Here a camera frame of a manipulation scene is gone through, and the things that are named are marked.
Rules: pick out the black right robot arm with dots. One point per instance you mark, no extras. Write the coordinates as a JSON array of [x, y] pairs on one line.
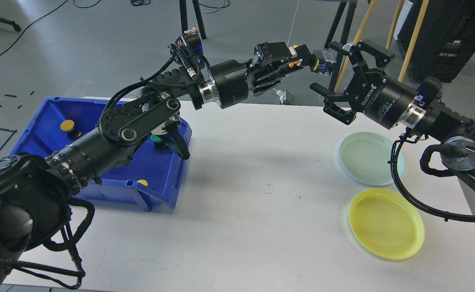
[[454, 155]]

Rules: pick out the yellow plate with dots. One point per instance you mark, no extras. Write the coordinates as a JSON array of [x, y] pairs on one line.
[[386, 224]]

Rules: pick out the yellow button at bin back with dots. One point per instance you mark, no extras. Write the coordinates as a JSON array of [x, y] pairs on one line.
[[69, 127]]

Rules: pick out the yellow wooden pole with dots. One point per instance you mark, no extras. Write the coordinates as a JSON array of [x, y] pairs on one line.
[[415, 33]]

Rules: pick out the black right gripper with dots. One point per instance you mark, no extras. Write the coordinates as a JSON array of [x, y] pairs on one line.
[[381, 98]]

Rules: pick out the green push button right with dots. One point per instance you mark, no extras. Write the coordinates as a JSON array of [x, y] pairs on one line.
[[159, 145]]

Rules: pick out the yellow push button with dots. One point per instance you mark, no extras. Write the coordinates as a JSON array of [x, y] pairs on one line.
[[318, 61]]

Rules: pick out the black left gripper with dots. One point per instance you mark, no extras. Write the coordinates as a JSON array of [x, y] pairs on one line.
[[230, 81]]

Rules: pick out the yellow button at bin front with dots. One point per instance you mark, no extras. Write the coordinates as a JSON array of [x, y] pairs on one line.
[[143, 182]]

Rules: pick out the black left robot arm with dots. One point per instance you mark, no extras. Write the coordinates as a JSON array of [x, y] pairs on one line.
[[41, 221]]

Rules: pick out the black cabinet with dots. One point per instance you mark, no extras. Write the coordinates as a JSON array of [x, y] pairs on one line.
[[445, 42]]

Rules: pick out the light green plate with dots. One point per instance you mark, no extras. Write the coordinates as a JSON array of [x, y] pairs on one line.
[[365, 156]]

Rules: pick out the yellow button at bin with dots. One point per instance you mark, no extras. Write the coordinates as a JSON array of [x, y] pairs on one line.
[[69, 127], [143, 182]]

